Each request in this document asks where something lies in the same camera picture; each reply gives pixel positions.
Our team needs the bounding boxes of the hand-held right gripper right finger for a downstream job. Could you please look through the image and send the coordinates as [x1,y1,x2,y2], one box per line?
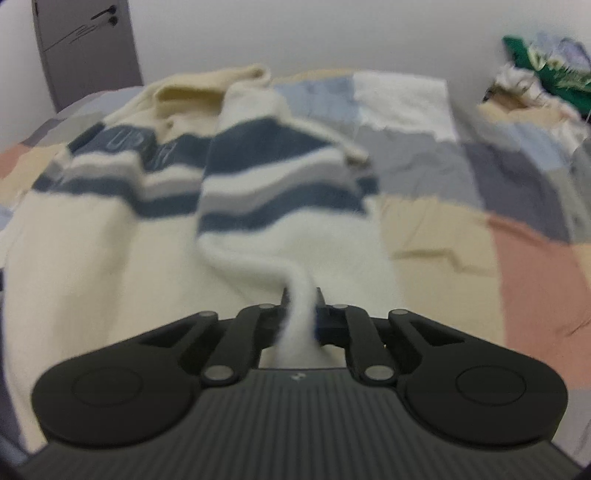
[314,287,468,387]

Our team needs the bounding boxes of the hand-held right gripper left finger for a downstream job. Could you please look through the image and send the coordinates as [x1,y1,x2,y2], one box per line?
[134,287,293,387]

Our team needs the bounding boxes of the cream blue striped sweater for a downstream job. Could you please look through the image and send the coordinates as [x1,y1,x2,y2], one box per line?
[0,65,400,453]

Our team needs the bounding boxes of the pile of light clothes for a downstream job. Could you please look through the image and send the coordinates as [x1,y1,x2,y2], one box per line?
[478,31,591,155]

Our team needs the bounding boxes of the cream yellow cloth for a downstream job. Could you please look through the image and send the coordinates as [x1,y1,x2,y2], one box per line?
[0,69,591,467]

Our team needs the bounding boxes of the grey door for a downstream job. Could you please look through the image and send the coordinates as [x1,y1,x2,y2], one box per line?
[31,0,144,114]

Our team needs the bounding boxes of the green garment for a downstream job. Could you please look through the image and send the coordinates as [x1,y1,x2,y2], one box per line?
[502,34,591,108]

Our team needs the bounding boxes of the black door handle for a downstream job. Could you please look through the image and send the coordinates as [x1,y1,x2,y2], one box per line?
[91,4,119,25]

